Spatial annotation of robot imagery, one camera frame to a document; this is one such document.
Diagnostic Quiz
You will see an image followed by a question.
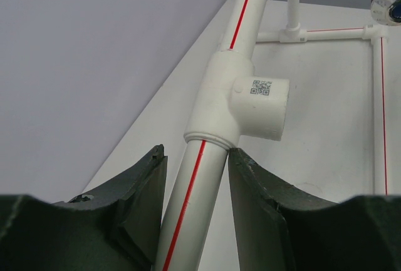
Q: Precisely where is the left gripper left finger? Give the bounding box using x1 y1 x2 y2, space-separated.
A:
1 145 168 270

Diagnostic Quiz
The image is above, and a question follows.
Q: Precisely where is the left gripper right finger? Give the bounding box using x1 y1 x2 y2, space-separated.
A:
228 148 400 270

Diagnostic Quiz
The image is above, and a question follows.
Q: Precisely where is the white PVC pipe frame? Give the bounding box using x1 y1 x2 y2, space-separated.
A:
153 0 391 271

